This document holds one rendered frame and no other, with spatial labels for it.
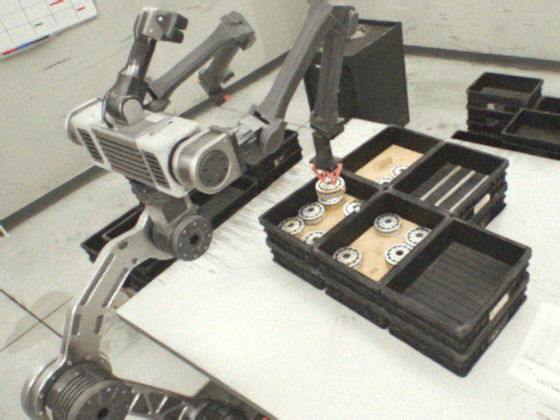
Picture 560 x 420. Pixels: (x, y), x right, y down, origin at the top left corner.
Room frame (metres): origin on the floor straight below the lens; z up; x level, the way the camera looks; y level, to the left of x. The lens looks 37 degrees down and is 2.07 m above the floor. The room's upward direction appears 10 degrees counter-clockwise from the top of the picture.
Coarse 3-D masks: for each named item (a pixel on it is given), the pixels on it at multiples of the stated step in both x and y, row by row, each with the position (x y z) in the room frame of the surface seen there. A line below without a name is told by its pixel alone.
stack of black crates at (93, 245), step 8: (136, 208) 2.60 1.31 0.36; (120, 216) 2.53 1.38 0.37; (128, 216) 2.55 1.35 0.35; (112, 224) 2.48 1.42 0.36; (104, 232) 2.43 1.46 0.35; (88, 240) 2.36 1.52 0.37; (96, 240) 2.39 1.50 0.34; (88, 248) 2.28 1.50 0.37; (96, 248) 2.37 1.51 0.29; (96, 256) 2.22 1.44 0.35; (128, 280) 2.17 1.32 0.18
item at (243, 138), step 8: (208, 128) 1.15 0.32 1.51; (216, 128) 1.14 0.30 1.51; (224, 128) 1.13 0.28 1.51; (232, 128) 1.16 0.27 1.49; (240, 128) 1.17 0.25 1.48; (248, 128) 1.17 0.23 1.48; (232, 136) 1.10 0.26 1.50; (240, 136) 1.14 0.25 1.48; (248, 136) 1.15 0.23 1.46; (232, 144) 1.10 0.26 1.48; (240, 144) 1.12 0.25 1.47; (248, 144) 1.13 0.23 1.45; (256, 144) 1.17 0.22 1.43; (240, 152) 1.11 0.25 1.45; (248, 152) 1.13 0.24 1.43; (240, 160) 1.10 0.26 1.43; (240, 168) 1.10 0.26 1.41
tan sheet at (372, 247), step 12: (372, 228) 1.47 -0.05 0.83; (408, 228) 1.43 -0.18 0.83; (360, 240) 1.41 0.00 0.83; (372, 240) 1.40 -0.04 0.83; (384, 240) 1.39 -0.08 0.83; (396, 240) 1.38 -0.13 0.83; (372, 252) 1.34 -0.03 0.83; (384, 252) 1.33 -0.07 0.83; (372, 264) 1.28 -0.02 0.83; (384, 264) 1.27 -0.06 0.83; (372, 276) 1.22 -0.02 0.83
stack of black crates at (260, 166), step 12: (288, 132) 2.81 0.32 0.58; (288, 144) 2.70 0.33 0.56; (252, 156) 2.75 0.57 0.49; (264, 156) 2.55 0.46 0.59; (276, 156) 2.61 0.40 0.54; (288, 156) 2.68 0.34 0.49; (300, 156) 2.75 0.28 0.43; (252, 168) 2.50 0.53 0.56; (264, 168) 2.52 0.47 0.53; (276, 168) 2.58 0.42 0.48; (288, 168) 2.65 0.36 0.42; (264, 180) 2.50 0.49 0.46
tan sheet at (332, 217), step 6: (348, 198) 1.68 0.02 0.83; (354, 198) 1.68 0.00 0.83; (330, 210) 1.62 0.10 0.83; (336, 210) 1.62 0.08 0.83; (342, 210) 1.61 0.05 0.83; (330, 216) 1.59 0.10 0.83; (336, 216) 1.58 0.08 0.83; (342, 216) 1.57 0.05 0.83; (324, 222) 1.56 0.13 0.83; (330, 222) 1.55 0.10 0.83; (336, 222) 1.54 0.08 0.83; (306, 228) 1.54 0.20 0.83; (312, 228) 1.53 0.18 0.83; (318, 228) 1.53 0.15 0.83; (324, 228) 1.52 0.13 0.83; (306, 234) 1.51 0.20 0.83
